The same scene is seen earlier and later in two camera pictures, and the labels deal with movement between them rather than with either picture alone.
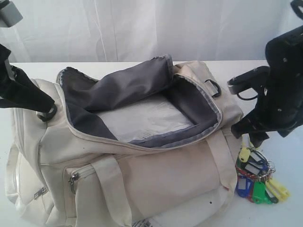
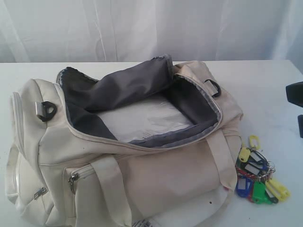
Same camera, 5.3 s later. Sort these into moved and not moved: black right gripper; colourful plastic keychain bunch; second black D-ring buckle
Moved: black right gripper
Not moved: colourful plastic keychain bunch; second black D-ring buckle
